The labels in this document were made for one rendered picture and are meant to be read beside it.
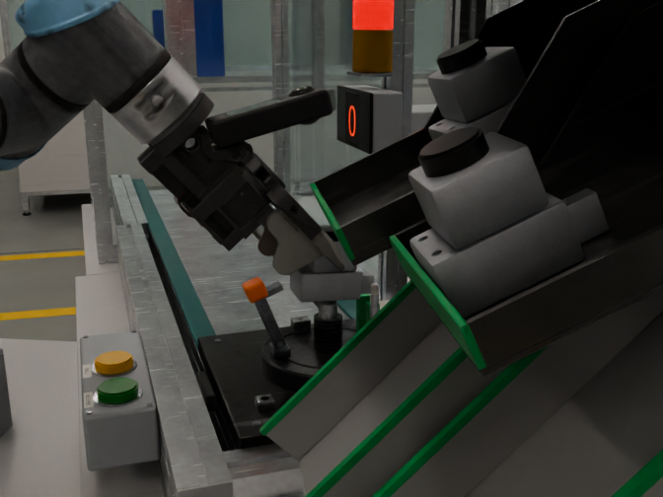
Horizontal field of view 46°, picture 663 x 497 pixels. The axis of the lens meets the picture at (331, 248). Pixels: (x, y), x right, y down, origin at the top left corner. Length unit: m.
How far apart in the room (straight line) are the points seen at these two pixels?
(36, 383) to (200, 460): 0.45
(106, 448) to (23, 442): 0.19
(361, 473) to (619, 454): 0.15
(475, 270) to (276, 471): 0.37
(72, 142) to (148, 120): 5.13
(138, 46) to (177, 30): 1.09
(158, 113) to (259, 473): 0.32
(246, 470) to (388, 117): 0.45
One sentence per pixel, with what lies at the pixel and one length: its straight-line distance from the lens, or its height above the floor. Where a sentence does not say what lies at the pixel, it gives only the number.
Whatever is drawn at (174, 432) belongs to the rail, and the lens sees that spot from 0.74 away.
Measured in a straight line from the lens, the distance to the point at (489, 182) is 0.33.
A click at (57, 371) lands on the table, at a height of 0.86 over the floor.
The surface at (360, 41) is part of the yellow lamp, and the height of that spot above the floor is 1.30.
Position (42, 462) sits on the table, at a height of 0.86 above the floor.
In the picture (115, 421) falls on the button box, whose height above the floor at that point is 0.95.
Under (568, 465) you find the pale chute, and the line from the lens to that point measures 0.45.
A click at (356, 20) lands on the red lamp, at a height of 1.32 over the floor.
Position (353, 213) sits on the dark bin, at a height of 1.20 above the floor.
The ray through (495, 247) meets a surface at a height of 1.23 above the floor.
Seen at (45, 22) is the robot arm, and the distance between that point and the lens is 0.69.
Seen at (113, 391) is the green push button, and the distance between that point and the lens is 0.80.
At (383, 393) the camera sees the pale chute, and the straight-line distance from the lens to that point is 0.59.
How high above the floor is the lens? 1.32
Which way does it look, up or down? 16 degrees down
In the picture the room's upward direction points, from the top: straight up
